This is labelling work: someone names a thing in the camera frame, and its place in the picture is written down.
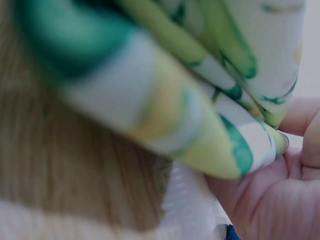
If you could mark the green yellow white printed cloth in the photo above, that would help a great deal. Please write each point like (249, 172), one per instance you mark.
(155, 82)

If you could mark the person's right hand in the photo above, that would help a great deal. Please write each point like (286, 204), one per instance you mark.
(270, 195)

